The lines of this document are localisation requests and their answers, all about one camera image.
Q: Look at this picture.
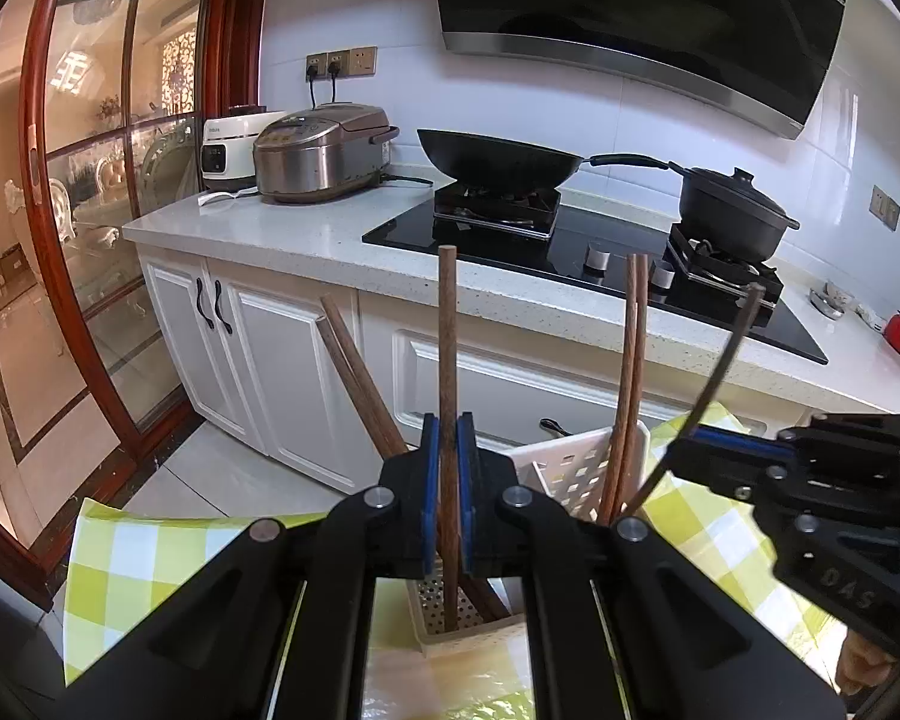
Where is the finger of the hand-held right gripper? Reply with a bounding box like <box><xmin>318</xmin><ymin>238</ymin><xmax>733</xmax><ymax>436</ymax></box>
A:
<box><xmin>686</xmin><ymin>424</ymin><xmax>811</xmax><ymax>458</ymax></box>
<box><xmin>667</xmin><ymin>439</ymin><xmax>788</xmax><ymax>511</ymax></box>

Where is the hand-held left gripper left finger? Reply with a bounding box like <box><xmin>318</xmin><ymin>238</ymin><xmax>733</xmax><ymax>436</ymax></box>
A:
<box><xmin>64</xmin><ymin>412</ymin><xmax>441</xmax><ymax>720</ymax></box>

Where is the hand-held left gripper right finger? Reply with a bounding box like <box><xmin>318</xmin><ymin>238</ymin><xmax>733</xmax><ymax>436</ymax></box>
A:
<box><xmin>457</xmin><ymin>412</ymin><xmax>845</xmax><ymax>720</ymax></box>

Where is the brown wooden chopstick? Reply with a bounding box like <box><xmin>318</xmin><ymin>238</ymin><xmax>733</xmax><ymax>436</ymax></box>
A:
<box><xmin>613</xmin><ymin>253</ymin><xmax>650</xmax><ymax>524</ymax></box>
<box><xmin>313</xmin><ymin>315</ymin><xmax>395</xmax><ymax>462</ymax></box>
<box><xmin>598</xmin><ymin>255</ymin><xmax>640</xmax><ymax>526</ymax></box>
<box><xmin>439</xmin><ymin>246</ymin><xmax>460</xmax><ymax>635</ymax></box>
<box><xmin>319</xmin><ymin>295</ymin><xmax>413</xmax><ymax>458</ymax></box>
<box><xmin>632</xmin><ymin>283</ymin><xmax>767</xmax><ymax>520</ymax></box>

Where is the white plastic utensil basket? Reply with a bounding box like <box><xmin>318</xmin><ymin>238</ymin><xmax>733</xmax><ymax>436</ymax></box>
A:
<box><xmin>412</xmin><ymin>424</ymin><xmax>653</xmax><ymax>661</ymax></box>

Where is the person's right hand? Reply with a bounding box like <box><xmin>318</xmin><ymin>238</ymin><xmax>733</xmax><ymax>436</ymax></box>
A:
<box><xmin>836</xmin><ymin>626</ymin><xmax>900</xmax><ymax>698</ymax></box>

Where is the small metal bowl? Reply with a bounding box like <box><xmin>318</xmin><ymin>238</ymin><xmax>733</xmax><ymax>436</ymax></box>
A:
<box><xmin>808</xmin><ymin>281</ymin><xmax>848</xmax><ymax>320</ymax></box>

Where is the black lidded pot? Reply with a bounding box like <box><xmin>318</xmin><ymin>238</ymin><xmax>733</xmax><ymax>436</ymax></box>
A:
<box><xmin>669</xmin><ymin>161</ymin><xmax>801</xmax><ymax>263</ymax></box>

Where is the black glass gas cooktop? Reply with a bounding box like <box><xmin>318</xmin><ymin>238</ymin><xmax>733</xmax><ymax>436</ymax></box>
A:
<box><xmin>361</xmin><ymin>184</ymin><xmax>830</xmax><ymax>366</ymax></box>

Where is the yellow green checkered tablecloth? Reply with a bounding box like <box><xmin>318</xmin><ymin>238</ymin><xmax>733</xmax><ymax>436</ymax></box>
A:
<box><xmin>64</xmin><ymin>401</ymin><xmax>871</xmax><ymax>720</ymax></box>

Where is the white kitchen counter cabinet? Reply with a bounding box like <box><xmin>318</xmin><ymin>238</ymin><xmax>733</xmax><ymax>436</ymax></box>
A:
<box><xmin>122</xmin><ymin>178</ymin><xmax>900</xmax><ymax>500</ymax></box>

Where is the black wok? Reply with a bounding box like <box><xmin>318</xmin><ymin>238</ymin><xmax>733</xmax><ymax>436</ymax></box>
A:
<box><xmin>417</xmin><ymin>127</ymin><xmax>672</xmax><ymax>188</ymax></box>

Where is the silver brown rice cooker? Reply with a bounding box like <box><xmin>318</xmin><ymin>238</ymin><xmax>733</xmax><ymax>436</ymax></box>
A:
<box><xmin>253</xmin><ymin>103</ymin><xmax>400</xmax><ymax>205</ymax></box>

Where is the white countertop cooker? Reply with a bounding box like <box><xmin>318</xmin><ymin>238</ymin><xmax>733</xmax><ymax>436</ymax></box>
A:
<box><xmin>200</xmin><ymin>106</ymin><xmax>286</xmax><ymax>194</ymax></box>

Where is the black range hood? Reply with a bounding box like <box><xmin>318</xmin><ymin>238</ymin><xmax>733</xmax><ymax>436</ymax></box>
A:
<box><xmin>429</xmin><ymin>0</ymin><xmax>852</xmax><ymax>140</ymax></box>

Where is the red wooden sliding glass door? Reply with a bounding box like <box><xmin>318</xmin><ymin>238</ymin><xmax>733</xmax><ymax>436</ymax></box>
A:
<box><xmin>0</xmin><ymin>0</ymin><xmax>267</xmax><ymax>612</ymax></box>

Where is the ornate white dining chair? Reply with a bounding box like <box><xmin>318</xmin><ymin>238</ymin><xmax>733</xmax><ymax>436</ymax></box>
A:
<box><xmin>4</xmin><ymin>178</ymin><xmax>76</xmax><ymax>241</ymax></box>

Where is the beige wall switch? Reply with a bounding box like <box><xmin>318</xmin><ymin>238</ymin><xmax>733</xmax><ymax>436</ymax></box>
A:
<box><xmin>870</xmin><ymin>184</ymin><xmax>900</xmax><ymax>230</ymax></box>

